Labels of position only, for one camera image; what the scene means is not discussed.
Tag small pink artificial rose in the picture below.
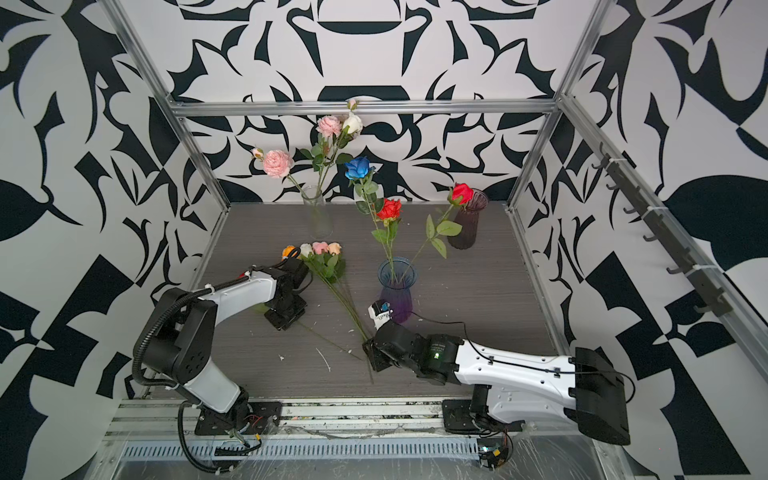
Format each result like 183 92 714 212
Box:
312 242 329 255

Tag smoky pink glass vase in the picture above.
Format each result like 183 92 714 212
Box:
448 189 489 250

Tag small red artificial rose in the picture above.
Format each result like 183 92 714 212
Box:
415 183 473 258

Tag clear ribbed glass vase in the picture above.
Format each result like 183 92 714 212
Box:
301 184 333 240

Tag orange artificial rose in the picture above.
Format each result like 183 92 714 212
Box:
282 245 296 259

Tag aluminium frame crossbar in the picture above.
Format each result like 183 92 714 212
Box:
169 99 556 117

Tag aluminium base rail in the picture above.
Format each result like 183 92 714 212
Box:
106 397 443 436

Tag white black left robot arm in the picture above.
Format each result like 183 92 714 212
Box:
131 247 309 475

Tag purple blue glass vase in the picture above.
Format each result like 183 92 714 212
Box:
377 257 418 324

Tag grey wall hook rail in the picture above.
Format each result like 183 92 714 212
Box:
592 144 733 317

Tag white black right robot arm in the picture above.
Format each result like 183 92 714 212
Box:
363 321 631 446

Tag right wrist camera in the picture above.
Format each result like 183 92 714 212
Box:
368 299 392 330

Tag white slotted cable duct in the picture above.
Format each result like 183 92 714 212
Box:
119 436 481 462

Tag cream artificial rose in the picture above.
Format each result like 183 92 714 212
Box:
299 243 314 259

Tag pink carnation stem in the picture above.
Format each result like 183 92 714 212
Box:
250 148 306 196
308 98 361 190

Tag blue artificial rose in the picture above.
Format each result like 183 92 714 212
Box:
345 157 395 281

